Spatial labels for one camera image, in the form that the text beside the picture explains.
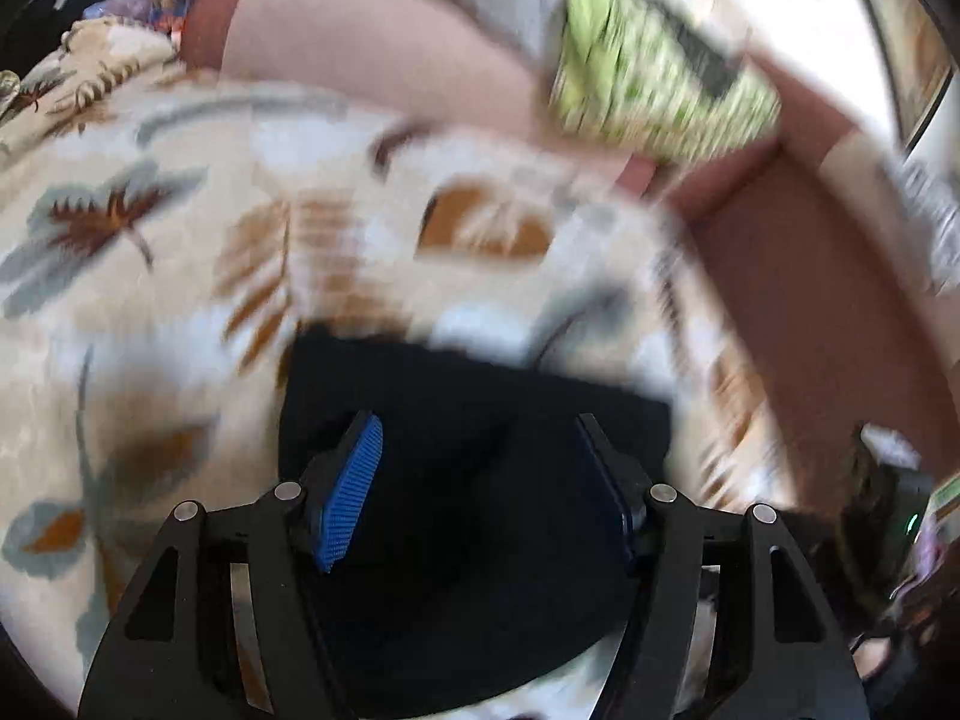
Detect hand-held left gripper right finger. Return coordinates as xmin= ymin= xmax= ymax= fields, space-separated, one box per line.
xmin=574 ymin=412 xmax=871 ymax=720

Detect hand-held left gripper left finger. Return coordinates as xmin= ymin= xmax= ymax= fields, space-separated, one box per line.
xmin=75 ymin=411 xmax=385 ymax=720

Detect black pants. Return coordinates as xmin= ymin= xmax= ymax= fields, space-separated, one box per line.
xmin=277 ymin=322 xmax=672 ymax=720

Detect leaf printed blanket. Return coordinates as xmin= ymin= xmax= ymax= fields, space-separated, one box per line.
xmin=0 ymin=19 xmax=811 ymax=720

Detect green printed cloth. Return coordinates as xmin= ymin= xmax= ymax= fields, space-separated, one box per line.
xmin=547 ymin=0 xmax=785 ymax=166

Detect dark grey cloth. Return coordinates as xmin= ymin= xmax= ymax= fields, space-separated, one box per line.
xmin=667 ymin=7 xmax=743 ymax=102

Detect colourful small packet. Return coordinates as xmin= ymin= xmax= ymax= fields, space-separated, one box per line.
xmin=82 ymin=0 xmax=196 ymax=38

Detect black cloth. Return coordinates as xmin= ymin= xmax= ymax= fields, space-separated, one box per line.
xmin=0 ymin=0 xmax=128 ymax=83

